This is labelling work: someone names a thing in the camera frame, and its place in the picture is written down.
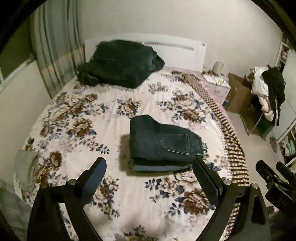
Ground brown cardboard box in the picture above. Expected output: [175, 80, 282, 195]
[226, 73, 252, 113]

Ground cream table lamp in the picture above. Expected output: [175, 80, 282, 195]
[212, 61, 224, 76]

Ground folded light blue jeans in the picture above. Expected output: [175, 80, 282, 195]
[132, 164, 192, 172]

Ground white bed headboard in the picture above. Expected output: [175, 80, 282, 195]
[84, 33, 207, 72]

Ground dark green folded blanket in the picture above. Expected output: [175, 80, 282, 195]
[77, 40, 165, 89]

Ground checkered brown bed sheet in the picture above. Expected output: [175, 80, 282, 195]
[171, 70, 250, 235]

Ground chair with clothes pile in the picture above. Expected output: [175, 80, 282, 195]
[240, 65, 285, 140]

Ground dark blue denim jeans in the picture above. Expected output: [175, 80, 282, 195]
[129, 115, 205, 166]

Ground grey striped curtain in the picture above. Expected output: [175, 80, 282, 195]
[30, 1, 85, 98]

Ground white bedside table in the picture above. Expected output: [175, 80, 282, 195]
[202, 74, 231, 105]

